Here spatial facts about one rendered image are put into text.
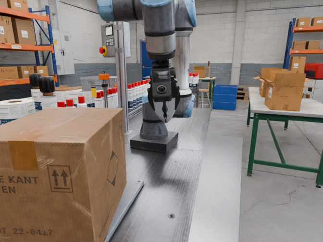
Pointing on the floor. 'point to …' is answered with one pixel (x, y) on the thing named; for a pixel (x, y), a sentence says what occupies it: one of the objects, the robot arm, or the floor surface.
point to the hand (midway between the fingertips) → (165, 120)
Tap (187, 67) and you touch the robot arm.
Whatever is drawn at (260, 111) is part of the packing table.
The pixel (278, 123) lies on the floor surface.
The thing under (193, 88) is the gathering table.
